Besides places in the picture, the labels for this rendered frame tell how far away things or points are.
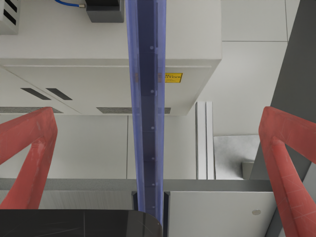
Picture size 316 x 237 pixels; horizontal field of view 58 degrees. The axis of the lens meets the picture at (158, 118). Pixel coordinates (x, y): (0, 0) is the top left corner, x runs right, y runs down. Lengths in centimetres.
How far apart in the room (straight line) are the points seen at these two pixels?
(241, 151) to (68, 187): 91
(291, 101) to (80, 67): 37
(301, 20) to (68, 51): 35
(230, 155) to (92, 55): 72
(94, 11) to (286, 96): 32
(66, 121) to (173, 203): 93
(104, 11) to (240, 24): 82
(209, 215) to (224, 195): 2
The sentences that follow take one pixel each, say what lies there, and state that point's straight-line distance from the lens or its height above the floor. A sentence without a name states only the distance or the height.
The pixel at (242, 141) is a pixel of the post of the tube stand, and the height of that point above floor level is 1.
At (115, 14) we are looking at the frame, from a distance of 44.
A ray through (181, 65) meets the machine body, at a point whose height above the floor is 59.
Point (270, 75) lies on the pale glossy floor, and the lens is 115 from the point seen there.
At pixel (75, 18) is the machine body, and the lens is 48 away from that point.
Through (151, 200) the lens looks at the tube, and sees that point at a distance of 16.
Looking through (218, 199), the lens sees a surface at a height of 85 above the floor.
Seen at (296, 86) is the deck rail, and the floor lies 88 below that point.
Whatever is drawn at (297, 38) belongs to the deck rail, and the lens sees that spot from 18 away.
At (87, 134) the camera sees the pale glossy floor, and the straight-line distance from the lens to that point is 107.
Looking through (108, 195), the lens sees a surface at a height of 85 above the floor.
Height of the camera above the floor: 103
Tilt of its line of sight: 82 degrees down
